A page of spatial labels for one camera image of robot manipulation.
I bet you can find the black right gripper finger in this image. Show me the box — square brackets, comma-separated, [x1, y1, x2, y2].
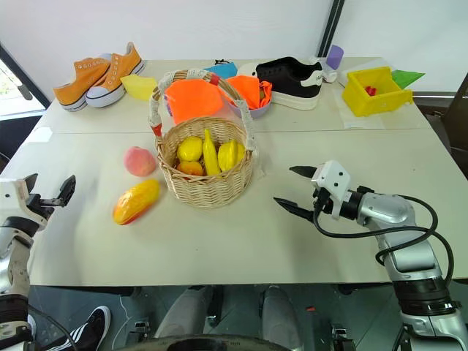
[273, 197, 316, 223]
[288, 165, 319, 181]

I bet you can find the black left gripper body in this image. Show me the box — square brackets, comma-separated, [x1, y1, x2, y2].
[23, 193, 62, 221]

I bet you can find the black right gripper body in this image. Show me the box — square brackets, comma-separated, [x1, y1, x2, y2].
[312, 186, 336, 217]

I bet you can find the small orange fruit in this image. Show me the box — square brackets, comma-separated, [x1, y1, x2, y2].
[176, 160, 205, 178]

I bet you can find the yellow orange mango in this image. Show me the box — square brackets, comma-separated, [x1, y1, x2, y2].
[112, 178, 162, 226]

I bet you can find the white paper sheet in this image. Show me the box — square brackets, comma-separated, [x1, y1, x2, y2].
[333, 79, 395, 129]

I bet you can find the purple bowl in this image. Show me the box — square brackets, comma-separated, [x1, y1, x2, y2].
[225, 97, 273, 120]

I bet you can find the pink peach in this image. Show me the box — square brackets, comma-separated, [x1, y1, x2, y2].
[123, 146, 159, 178]

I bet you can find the black sneaker white sole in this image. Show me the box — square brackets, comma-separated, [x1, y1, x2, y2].
[254, 56, 325, 111]

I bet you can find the yellow banana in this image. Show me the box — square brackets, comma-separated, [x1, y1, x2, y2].
[202, 128, 223, 178]

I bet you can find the orange crumpled cloth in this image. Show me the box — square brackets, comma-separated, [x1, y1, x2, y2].
[225, 74, 273, 110]

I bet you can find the yellow plastic box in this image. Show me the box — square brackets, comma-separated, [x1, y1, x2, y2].
[341, 66, 415, 118]

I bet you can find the grey rounded robot leg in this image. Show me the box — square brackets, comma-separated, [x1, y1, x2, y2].
[260, 284, 305, 351]
[153, 284, 221, 341]

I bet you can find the orange canvas sneaker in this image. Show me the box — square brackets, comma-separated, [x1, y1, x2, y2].
[52, 53, 113, 112]
[84, 42, 146, 109]

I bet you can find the yellow lemon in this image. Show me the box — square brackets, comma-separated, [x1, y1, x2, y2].
[176, 136, 205, 162]

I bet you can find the purple cup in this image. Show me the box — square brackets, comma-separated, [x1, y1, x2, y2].
[325, 44, 345, 71]

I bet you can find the yellow folded paper piece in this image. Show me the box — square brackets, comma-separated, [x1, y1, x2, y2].
[120, 74, 159, 101]

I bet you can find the orange cloth bag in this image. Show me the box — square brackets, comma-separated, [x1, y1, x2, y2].
[164, 79, 225, 126]

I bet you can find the blue cloth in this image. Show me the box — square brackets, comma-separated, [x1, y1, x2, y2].
[203, 61, 239, 78]

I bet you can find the black striped sneaker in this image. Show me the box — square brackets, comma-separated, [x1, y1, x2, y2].
[46, 305, 112, 351]

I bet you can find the green paper piece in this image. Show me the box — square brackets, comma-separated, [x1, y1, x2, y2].
[390, 69, 427, 90]

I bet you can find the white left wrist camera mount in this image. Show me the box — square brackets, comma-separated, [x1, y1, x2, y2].
[0, 177, 49, 230]

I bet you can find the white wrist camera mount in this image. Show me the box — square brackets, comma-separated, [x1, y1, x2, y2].
[0, 177, 49, 230]
[310, 159, 352, 221]

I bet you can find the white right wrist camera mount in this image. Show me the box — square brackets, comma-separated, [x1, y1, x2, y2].
[310, 159, 352, 221]

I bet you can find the dark door handle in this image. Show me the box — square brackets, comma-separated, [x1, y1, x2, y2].
[15, 81, 33, 100]

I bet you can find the wicker basket with handle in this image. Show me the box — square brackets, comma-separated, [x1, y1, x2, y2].
[147, 68, 257, 211]

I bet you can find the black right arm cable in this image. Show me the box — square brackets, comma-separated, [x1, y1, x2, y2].
[312, 195, 456, 287]

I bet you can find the dark window frame post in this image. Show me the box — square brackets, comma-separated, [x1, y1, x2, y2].
[315, 0, 351, 58]

